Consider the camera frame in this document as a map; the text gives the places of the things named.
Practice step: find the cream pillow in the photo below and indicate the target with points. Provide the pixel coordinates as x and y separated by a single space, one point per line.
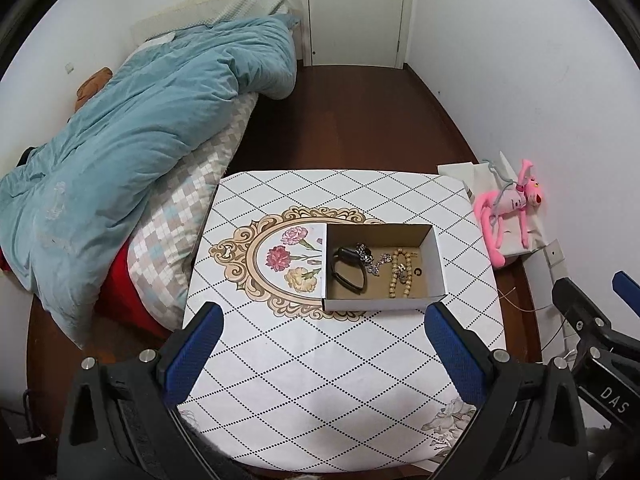
225 5

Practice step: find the white door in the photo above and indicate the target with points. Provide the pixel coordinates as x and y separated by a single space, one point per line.
355 10

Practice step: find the pink plush toy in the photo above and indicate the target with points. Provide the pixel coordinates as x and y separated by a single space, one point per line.
515 200

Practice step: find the cardboard box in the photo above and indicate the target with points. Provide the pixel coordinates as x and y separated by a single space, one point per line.
430 265

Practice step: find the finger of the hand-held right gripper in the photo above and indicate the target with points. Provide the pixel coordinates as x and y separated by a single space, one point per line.
627 287
580 310

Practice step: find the black fitness band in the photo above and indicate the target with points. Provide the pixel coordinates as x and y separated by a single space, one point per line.
345 255

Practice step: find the white diamond pattern tablecloth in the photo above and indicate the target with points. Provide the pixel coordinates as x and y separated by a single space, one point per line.
325 360

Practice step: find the white wall socket strip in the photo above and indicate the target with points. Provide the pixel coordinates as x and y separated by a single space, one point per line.
555 255

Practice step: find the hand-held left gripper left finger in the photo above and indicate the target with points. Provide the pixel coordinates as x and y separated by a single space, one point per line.
195 355

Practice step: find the red cloth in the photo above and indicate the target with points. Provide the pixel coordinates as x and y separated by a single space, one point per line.
125 300

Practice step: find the brown plush toy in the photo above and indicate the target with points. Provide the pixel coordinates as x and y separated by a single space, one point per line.
92 87

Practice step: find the light blue quilt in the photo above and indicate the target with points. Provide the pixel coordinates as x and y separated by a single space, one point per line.
125 150

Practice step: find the checkered bed sheet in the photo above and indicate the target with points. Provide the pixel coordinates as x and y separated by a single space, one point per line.
200 185

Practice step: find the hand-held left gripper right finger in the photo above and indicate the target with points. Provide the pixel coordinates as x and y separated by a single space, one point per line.
452 355

